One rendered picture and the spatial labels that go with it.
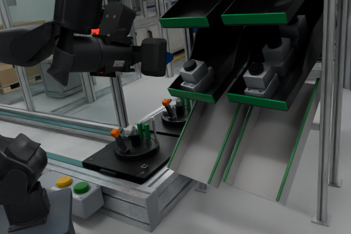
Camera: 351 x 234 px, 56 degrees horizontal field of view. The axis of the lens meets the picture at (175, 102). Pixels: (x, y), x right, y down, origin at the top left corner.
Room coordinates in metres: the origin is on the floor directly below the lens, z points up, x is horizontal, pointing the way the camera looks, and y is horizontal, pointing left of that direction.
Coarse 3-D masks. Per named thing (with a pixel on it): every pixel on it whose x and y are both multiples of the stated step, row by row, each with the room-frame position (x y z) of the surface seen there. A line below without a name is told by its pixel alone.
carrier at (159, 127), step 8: (176, 104) 1.13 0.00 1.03; (184, 104) 1.17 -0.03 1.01; (160, 112) 1.22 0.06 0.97; (176, 112) 1.12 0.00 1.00; (184, 112) 1.14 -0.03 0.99; (160, 120) 1.14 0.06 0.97; (168, 120) 1.08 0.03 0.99; (176, 120) 1.07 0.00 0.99; (184, 120) 1.06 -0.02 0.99; (152, 128) 1.07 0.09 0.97; (160, 128) 1.06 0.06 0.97; (168, 128) 1.05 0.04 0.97; (176, 128) 1.05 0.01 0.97; (176, 136) 1.00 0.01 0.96
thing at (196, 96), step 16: (208, 32) 0.86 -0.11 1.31; (224, 32) 0.91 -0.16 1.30; (240, 32) 0.74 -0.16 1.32; (192, 48) 0.81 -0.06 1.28; (208, 48) 0.86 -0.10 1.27; (224, 48) 0.84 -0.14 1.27; (240, 48) 0.73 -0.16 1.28; (208, 64) 0.80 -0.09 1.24; (224, 64) 0.77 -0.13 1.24; (240, 64) 0.73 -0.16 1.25; (176, 80) 0.76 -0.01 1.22; (224, 80) 0.69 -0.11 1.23; (176, 96) 0.74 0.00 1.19; (192, 96) 0.69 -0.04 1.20; (208, 96) 0.66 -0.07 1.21
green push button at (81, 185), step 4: (76, 184) 0.76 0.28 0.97; (80, 184) 0.76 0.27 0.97; (84, 184) 0.76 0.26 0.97; (88, 184) 0.76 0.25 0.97; (76, 188) 0.74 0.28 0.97; (80, 188) 0.74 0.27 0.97; (84, 188) 0.74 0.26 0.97; (88, 188) 0.75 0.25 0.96; (76, 192) 0.74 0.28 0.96; (80, 192) 0.73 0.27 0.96
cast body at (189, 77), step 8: (184, 64) 0.71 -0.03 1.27; (192, 64) 0.70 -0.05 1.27; (200, 64) 0.70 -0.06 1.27; (184, 72) 0.70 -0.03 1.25; (192, 72) 0.69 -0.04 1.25; (200, 72) 0.70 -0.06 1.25; (208, 72) 0.72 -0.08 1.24; (184, 80) 0.72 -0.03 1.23; (192, 80) 0.69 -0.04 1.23; (200, 80) 0.70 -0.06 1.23; (208, 80) 0.72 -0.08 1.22; (184, 88) 0.71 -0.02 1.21; (192, 88) 0.69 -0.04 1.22; (200, 88) 0.70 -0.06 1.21
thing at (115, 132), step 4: (120, 128) 0.88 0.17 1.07; (112, 132) 0.85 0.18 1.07; (116, 132) 0.85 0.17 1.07; (120, 132) 0.86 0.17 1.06; (112, 136) 0.86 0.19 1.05; (116, 136) 0.85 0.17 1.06; (120, 136) 0.86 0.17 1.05; (116, 140) 0.86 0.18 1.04; (120, 140) 0.86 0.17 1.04; (120, 144) 0.86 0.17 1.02; (124, 144) 0.87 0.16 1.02; (124, 148) 0.87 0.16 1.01
